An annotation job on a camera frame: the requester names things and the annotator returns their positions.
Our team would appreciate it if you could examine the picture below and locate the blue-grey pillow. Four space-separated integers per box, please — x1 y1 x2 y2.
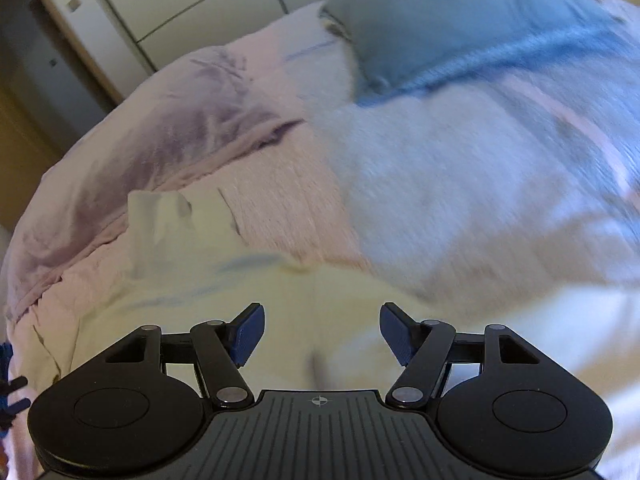
320 0 623 107

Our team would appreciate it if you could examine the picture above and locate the white sweater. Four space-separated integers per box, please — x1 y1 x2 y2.
27 190 451 396

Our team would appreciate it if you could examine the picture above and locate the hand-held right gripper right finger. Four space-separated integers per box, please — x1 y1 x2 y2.
379 302 543 408

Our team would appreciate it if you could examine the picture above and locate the lilac pillow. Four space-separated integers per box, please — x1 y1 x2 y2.
5 45 307 326

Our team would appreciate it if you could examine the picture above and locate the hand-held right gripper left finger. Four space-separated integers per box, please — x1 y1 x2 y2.
102 302 266 408

